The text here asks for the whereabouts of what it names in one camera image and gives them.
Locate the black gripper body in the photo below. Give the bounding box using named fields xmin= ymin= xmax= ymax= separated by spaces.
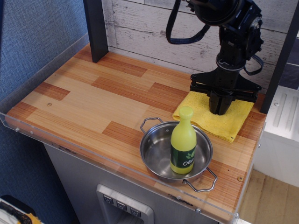
xmin=190 ymin=64 xmax=261 ymax=103

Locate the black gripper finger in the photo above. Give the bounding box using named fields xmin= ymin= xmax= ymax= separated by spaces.
xmin=209 ymin=91 xmax=221 ymax=115
xmin=219 ymin=94 xmax=235 ymax=115

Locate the yellow towel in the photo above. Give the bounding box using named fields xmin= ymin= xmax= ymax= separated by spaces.
xmin=172 ymin=91 xmax=254 ymax=143

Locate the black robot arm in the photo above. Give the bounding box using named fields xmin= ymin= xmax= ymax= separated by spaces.
xmin=189 ymin=0 xmax=263 ymax=115

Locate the green olive oil bottle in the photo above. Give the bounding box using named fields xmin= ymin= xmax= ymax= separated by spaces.
xmin=170 ymin=106 xmax=197 ymax=175

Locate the white toy sink unit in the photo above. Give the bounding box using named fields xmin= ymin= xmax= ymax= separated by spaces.
xmin=253 ymin=86 xmax=299 ymax=187

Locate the clear acrylic table guard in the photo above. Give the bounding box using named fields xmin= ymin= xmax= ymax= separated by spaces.
xmin=0 ymin=46 xmax=265 ymax=224

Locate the grey toy fridge cabinet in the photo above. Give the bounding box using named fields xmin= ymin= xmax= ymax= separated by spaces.
xmin=45 ymin=145 xmax=217 ymax=224

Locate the yellow object bottom left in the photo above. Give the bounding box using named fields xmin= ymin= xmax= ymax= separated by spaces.
xmin=20 ymin=213 xmax=42 ymax=224

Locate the black right frame post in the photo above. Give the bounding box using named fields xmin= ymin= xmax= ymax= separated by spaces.
xmin=259 ymin=0 xmax=299 ymax=115

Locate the steel pot with handles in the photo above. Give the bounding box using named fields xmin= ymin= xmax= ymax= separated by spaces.
xmin=140 ymin=117 xmax=218 ymax=193

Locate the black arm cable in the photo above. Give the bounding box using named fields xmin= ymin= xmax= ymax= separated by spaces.
xmin=165 ymin=0 xmax=264 ymax=76

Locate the black braided cable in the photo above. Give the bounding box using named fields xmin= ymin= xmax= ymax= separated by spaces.
xmin=0 ymin=202 xmax=28 ymax=224

